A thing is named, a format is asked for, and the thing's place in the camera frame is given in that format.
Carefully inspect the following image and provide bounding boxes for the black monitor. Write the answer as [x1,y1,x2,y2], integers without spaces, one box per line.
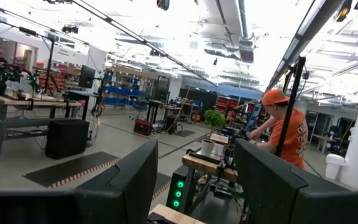
[78,64,97,90]

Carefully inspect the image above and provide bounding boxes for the long wooden workbench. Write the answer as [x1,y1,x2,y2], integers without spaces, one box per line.
[0,90,84,162]

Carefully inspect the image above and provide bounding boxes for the black computer with green lights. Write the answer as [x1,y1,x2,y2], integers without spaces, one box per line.
[165,164,190,214]

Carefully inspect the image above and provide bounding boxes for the metal frame workbench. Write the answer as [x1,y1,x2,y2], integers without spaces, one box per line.
[181,151,239,200]

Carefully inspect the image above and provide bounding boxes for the black mat with hazard stripes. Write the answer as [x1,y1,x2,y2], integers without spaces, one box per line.
[22,151,121,190]

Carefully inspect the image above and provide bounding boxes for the shelf with blue bins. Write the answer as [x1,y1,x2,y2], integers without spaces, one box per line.
[102,70,143,107]

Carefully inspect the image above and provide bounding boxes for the red toolbox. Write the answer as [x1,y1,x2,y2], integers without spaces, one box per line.
[133,118,153,137]

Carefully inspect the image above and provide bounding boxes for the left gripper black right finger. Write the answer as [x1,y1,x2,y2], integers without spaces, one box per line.
[233,138,358,224]

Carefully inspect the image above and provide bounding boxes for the black overhead beam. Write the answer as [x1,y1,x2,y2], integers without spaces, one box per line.
[265,0,345,91]

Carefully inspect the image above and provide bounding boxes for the black vertical pole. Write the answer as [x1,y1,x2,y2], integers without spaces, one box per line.
[274,55,307,158]

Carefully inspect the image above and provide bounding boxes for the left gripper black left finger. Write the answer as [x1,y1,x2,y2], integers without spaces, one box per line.
[0,139,159,224]

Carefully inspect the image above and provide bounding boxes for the small black striped mat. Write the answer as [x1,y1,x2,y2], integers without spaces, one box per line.
[152,172,172,202]

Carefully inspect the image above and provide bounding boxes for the black box cabinet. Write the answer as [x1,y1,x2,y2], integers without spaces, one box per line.
[45,118,91,161]

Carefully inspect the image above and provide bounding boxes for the robot arms with green lights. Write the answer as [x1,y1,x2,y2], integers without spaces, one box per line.
[0,63,40,95]

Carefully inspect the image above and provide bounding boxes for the white trash bin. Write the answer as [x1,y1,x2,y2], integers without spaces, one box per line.
[325,153,346,180]

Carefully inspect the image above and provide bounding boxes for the person in orange shirt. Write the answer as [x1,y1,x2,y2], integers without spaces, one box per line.
[249,88,309,170]

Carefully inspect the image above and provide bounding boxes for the red shelving unit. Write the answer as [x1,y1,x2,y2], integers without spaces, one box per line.
[214,95,239,113]

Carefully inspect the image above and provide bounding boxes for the green plant in white pot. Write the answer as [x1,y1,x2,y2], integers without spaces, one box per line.
[200,108,227,157]

